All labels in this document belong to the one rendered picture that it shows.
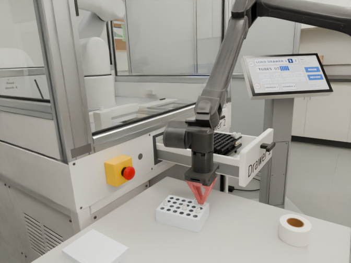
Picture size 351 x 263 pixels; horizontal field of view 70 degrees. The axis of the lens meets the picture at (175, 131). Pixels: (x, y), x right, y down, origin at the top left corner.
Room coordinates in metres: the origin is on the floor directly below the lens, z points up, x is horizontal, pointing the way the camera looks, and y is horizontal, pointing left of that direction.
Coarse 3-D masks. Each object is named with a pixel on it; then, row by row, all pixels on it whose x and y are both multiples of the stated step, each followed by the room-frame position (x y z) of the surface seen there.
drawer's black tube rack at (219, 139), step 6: (216, 138) 0.88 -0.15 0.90; (222, 138) 0.88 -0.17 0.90; (228, 138) 0.88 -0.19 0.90; (216, 144) 0.82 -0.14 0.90; (222, 144) 0.82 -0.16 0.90; (234, 144) 0.90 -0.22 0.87; (240, 144) 0.89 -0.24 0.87; (216, 150) 0.77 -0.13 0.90; (228, 150) 0.83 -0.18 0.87; (234, 150) 0.84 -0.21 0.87; (228, 156) 0.84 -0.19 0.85
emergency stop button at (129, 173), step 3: (126, 168) 0.66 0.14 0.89; (129, 168) 0.66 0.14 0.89; (132, 168) 0.67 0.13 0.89; (126, 171) 0.65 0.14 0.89; (129, 171) 0.65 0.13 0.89; (132, 171) 0.66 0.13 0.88; (123, 174) 0.65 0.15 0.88; (126, 174) 0.65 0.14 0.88; (129, 174) 0.65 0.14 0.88; (132, 174) 0.66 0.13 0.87; (126, 177) 0.65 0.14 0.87; (129, 177) 0.65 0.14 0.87; (132, 177) 0.66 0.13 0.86; (129, 180) 0.66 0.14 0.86
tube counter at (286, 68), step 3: (273, 66) 1.66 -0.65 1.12; (276, 66) 1.66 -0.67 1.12; (279, 66) 1.66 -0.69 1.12; (282, 66) 1.66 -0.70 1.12; (285, 66) 1.66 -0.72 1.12; (288, 66) 1.67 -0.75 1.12; (291, 66) 1.67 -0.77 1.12; (294, 66) 1.67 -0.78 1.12; (297, 66) 1.67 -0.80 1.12; (300, 66) 1.67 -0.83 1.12; (276, 69) 1.64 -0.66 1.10; (279, 69) 1.65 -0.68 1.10; (282, 69) 1.65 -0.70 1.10; (285, 69) 1.65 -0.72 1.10; (288, 69) 1.65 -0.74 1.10; (291, 69) 1.65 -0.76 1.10; (294, 69) 1.65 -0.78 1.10; (297, 69) 1.65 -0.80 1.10; (300, 69) 1.65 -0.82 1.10
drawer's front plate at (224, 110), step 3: (225, 108) 1.33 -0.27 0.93; (225, 111) 1.31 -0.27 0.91; (222, 114) 1.28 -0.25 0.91; (225, 114) 1.31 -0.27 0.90; (225, 117) 1.31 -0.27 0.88; (222, 120) 1.28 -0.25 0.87; (219, 123) 1.25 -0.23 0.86; (222, 123) 1.28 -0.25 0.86; (225, 123) 1.31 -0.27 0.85; (219, 126) 1.25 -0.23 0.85; (222, 126) 1.28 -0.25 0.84; (225, 126) 1.31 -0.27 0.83; (216, 129) 1.22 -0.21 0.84; (219, 129) 1.25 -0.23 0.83; (222, 129) 1.28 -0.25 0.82
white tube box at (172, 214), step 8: (168, 200) 0.64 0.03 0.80; (176, 200) 0.64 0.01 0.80; (184, 200) 0.64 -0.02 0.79; (192, 200) 0.63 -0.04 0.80; (160, 208) 0.60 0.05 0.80; (168, 208) 0.60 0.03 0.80; (176, 208) 0.61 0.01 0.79; (192, 208) 0.59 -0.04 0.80; (200, 208) 0.60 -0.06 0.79; (208, 208) 0.61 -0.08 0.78; (160, 216) 0.59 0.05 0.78; (168, 216) 0.58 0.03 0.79; (176, 216) 0.57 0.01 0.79; (184, 216) 0.56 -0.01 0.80; (192, 216) 0.56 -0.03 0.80; (200, 216) 0.56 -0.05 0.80; (168, 224) 0.58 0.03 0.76; (176, 224) 0.57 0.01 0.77; (184, 224) 0.56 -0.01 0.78; (192, 224) 0.55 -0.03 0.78; (200, 224) 0.55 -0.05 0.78
